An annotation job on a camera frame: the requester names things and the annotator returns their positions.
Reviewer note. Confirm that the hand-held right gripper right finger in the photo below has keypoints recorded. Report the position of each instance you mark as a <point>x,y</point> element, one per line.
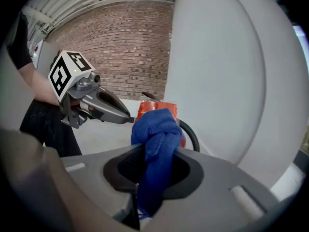
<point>217,202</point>

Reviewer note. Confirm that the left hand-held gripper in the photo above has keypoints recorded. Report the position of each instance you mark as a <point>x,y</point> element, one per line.
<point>61,74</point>

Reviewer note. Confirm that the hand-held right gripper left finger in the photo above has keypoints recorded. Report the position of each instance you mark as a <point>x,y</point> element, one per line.
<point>91,168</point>

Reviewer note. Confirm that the blue cloth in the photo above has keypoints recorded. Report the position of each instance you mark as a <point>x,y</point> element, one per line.
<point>157,129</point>

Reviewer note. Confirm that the person's left forearm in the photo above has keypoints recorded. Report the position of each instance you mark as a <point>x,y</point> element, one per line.
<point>41,86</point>

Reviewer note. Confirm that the grey metal cabinet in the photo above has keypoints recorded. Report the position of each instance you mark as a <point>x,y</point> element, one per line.
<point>47,57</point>

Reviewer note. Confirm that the white sign with red mark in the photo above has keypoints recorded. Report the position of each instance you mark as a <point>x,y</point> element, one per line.
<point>36,51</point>

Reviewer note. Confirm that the black short sleeve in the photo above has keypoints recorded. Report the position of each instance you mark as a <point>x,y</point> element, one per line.
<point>20,45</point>

